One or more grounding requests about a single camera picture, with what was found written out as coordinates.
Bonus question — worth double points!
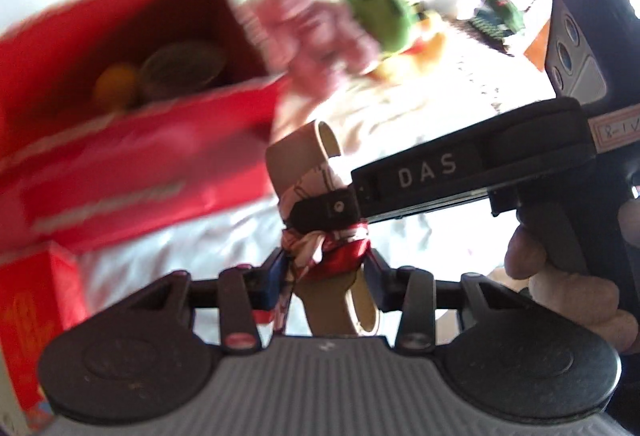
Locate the yellow plush toy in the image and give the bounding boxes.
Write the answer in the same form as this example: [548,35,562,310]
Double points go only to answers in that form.
[367,11,446,80]

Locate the green plush toy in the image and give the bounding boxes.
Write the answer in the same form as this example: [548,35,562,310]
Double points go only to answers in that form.
[342,0,424,55]

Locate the brown dried gourd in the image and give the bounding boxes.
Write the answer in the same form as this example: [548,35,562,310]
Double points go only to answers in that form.
[92,63,141,110]

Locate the printed packing tape roll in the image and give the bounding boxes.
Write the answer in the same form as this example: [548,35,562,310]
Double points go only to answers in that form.
[137,41,229,105]

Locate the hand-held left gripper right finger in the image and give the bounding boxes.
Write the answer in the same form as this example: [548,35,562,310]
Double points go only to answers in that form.
[364,249,538,350]

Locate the person's right hand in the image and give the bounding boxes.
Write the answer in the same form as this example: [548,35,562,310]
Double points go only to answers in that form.
[504,197,640,358]

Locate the small red box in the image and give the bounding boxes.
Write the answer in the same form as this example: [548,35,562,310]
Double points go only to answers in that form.
[0,241,92,432]

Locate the large red cardboard box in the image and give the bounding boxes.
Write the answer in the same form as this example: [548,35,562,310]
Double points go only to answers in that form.
[0,0,292,253]

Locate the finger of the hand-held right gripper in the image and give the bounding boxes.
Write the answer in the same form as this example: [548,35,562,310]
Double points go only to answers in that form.
[290,189,363,237]

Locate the pink teddy bear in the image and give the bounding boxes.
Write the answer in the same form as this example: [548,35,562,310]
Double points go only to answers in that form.
[260,0,381,95]

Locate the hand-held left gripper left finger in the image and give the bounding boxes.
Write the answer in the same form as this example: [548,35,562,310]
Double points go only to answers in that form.
[127,249,289,351]

